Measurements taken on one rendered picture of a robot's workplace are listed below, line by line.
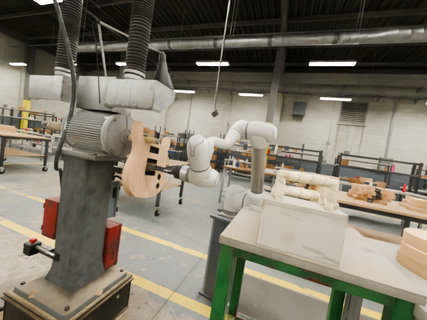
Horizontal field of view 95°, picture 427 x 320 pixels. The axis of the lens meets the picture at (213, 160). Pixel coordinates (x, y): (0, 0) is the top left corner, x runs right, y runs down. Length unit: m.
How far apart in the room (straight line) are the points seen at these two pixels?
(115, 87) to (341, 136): 11.80
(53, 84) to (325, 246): 1.58
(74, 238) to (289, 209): 1.22
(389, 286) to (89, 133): 1.42
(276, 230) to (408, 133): 12.68
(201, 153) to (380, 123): 12.29
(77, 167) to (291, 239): 1.19
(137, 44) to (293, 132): 11.24
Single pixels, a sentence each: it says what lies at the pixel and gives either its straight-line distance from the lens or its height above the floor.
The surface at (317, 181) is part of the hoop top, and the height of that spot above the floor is 1.20.
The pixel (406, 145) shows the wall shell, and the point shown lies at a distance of 13.22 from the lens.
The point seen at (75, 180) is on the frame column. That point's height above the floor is 0.95.
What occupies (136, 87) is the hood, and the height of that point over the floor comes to 1.49.
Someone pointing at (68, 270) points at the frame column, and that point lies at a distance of 1.60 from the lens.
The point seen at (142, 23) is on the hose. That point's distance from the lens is 1.25.
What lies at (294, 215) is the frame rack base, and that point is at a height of 1.07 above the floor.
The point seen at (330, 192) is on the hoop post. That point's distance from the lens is 0.77.
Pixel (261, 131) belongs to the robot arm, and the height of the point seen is 1.41.
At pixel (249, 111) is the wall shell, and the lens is 12.42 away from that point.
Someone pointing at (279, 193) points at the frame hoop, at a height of 1.13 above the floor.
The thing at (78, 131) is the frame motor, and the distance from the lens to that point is 1.38.
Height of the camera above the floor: 1.25
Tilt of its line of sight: 3 degrees down
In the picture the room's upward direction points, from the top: 9 degrees clockwise
